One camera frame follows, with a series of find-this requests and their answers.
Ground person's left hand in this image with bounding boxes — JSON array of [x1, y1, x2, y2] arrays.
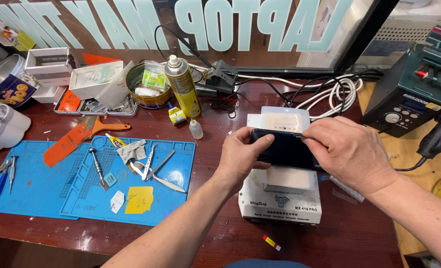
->
[[214, 126, 276, 195]]

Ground person's right hand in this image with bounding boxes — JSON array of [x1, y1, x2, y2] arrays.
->
[[301, 116, 400, 198]]

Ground black smartphone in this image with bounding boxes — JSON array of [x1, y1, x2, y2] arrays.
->
[[250, 128, 323, 172]]

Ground clear plastic strip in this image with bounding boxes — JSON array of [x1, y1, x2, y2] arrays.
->
[[328, 174, 365, 204]]

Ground small white dropper bottle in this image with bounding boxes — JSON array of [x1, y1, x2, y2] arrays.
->
[[189, 118, 204, 140]]

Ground white screen separator machine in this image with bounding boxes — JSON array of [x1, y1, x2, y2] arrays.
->
[[238, 106, 322, 225]]

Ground blue silicone work mat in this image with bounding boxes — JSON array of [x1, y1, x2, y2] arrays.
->
[[0, 140, 91, 220], [60, 135, 196, 227]]

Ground flat metal spudger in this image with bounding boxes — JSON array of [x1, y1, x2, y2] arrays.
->
[[146, 150, 176, 181]]

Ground small yellow glue bottle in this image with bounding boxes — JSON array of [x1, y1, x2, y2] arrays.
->
[[167, 102, 187, 126]]

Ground black soldering iron stand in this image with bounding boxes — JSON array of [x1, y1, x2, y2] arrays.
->
[[196, 60, 239, 96]]

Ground black hot air station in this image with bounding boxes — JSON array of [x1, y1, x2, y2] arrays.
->
[[362, 25, 441, 138]]

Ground silver tweezers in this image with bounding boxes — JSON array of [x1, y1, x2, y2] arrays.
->
[[142, 143, 158, 181]]

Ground yellow spray can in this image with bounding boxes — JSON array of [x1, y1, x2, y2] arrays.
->
[[164, 54, 202, 119]]

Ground red and yellow sticker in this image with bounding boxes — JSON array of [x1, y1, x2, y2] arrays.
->
[[262, 234, 282, 252]]

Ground grey cloth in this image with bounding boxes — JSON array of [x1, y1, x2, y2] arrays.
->
[[117, 139, 147, 165]]

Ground yellow sticky note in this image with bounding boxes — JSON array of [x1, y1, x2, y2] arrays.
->
[[125, 186, 154, 215]]

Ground round gold tin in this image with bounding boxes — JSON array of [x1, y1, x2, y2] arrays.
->
[[125, 62, 173, 109]]

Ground person's blue shirt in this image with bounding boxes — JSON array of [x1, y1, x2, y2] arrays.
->
[[223, 259, 311, 268]]

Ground green packet in clear bag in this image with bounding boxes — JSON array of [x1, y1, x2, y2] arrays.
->
[[142, 60, 168, 90]]

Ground black soldering iron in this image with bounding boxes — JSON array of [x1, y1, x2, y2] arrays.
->
[[154, 25, 214, 70]]

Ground yellow glue tube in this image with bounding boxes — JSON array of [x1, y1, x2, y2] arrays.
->
[[105, 133, 139, 176]]

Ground light blue plastic pick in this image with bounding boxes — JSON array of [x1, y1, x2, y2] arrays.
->
[[104, 171, 118, 188]]

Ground silver precision screwdriver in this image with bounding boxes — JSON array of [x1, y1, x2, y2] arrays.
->
[[88, 147, 112, 191]]

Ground clear plastic bag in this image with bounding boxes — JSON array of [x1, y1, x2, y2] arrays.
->
[[95, 61, 136, 111]]

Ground white box lid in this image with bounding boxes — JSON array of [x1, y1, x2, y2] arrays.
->
[[69, 60, 124, 101]]

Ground clear plastic parts organizer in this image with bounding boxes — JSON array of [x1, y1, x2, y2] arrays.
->
[[53, 87, 139, 117]]

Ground small white box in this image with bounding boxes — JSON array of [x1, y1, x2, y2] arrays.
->
[[31, 84, 67, 104]]

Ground open white cardboard box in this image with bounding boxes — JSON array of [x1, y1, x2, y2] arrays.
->
[[24, 47, 76, 87]]

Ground slim silver screwdriver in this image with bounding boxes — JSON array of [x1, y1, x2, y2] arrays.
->
[[8, 155, 19, 195]]

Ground white cup with tools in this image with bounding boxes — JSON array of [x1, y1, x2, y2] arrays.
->
[[0, 98, 31, 152]]

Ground blue cookie tin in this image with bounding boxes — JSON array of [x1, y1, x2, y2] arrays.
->
[[0, 54, 41, 109]]

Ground shelf with assorted items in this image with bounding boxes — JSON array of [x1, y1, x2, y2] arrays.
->
[[0, 7, 37, 53]]

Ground white cable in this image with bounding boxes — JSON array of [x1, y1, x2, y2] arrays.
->
[[238, 73, 364, 120]]

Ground black cables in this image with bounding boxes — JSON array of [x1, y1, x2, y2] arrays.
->
[[210, 69, 384, 119]]

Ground black hot air handle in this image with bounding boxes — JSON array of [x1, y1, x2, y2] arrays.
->
[[416, 103, 441, 160]]

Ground brush with orange handle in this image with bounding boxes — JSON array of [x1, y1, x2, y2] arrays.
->
[[81, 115, 132, 139]]

